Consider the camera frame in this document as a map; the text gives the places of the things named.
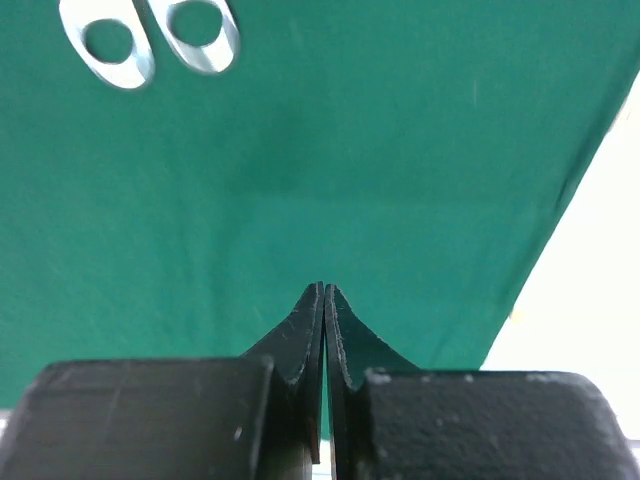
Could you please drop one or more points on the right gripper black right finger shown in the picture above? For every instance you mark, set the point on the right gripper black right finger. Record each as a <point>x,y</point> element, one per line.
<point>390,419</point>

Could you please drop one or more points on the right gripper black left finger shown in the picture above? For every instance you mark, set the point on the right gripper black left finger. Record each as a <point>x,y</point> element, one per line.
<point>253,416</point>

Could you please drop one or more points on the dark green surgical cloth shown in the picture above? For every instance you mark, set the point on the dark green surgical cloth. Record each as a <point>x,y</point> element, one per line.
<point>418,154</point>

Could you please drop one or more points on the silver surgical scissors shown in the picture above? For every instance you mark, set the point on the silver surgical scissors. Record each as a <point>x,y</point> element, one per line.
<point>137,69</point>

